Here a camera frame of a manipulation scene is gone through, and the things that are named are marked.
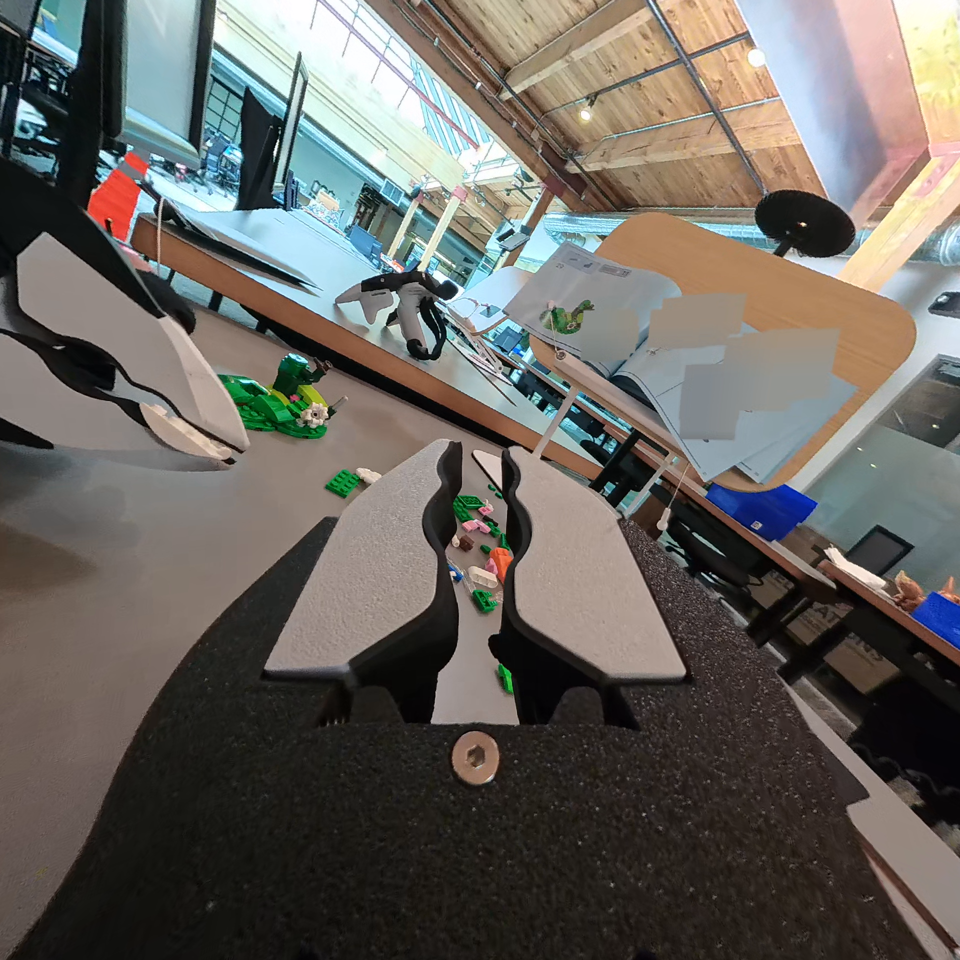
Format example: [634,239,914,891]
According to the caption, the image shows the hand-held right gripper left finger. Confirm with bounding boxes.
[264,438,463,725]

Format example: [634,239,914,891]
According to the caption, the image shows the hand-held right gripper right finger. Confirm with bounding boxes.
[489,446,688,726]

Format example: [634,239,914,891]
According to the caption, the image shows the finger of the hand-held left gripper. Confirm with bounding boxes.
[0,231,250,456]
[0,333,235,472]

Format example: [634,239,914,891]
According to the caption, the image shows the white half-round lego plate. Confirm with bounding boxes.
[140,403,235,462]

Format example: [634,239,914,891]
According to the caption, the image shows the scattered green pink lego pieces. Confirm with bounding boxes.
[445,486,520,696]

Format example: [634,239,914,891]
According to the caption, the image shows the green lego plant model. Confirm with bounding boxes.
[217,352,348,441]

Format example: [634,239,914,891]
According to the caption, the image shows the lego instruction booklet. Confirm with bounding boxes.
[501,242,858,483]

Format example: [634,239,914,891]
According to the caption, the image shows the orange red chair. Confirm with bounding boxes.
[87,150,152,238]

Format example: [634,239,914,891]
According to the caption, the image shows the dark flat board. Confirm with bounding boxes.
[159,201,325,292]

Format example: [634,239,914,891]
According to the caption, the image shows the computer monitor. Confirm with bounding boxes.
[234,51,311,213]
[112,0,219,172]

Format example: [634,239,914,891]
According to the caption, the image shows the blue storage bin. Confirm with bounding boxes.
[705,482,819,543]
[910,591,960,651]

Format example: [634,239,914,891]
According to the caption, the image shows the grey desk with wooden edge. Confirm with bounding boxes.
[130,208,625,483]

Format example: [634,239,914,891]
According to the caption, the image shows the spare hand-held gripper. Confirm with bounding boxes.
[334,268,459,362]

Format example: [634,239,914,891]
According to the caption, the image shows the black round stand knob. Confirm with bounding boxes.
[753,189,857,261]

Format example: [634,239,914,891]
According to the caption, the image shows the white pull cord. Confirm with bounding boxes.
[655,463,691,532]

